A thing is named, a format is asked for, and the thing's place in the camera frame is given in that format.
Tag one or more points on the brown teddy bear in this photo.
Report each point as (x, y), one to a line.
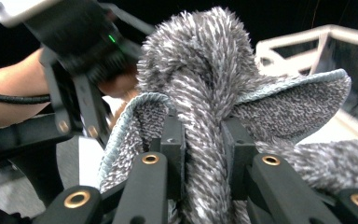
(119, 113)

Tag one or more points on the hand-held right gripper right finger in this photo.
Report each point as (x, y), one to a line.
(239, 143)

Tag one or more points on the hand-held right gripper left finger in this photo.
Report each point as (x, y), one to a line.
(175, 137)

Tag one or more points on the transparent bag with beige trim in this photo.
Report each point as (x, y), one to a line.
(338, 56)

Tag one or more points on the white table sheet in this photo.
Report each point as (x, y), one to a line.
(90, 161)

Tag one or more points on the grey fluffy cloth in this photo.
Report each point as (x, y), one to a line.
(205, 77)

